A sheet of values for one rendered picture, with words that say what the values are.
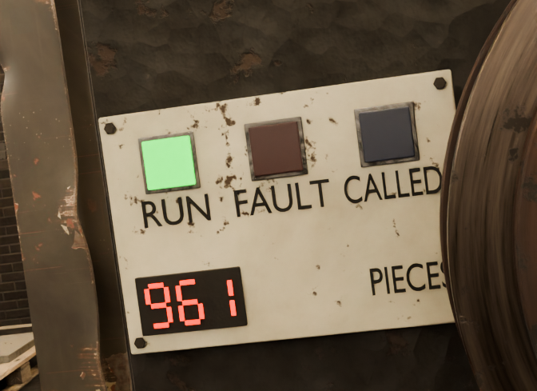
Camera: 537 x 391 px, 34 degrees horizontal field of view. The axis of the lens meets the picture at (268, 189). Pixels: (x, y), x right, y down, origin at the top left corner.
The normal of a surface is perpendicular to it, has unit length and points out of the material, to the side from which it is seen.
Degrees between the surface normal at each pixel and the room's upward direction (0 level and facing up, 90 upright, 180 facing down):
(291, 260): 90
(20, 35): 90
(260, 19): 90
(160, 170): 90
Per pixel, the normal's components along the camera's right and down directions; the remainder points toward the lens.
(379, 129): -0.13, 0.07
